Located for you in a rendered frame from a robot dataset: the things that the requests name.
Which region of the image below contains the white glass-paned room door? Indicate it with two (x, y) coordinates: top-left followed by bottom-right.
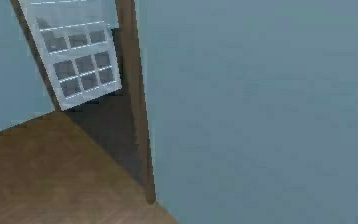
(17, 0), (123, 112)

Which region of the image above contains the brown wooden door frame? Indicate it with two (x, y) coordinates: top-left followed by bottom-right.
(9, 0), (157, 205)

